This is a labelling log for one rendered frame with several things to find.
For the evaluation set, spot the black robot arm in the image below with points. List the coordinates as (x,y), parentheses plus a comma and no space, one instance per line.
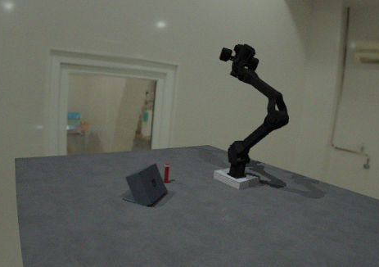
(274,120)

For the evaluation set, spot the blue-grey sloped panel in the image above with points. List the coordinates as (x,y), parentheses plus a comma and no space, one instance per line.
(146,186)

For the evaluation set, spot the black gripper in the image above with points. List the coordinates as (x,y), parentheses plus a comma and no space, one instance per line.
(226,54)

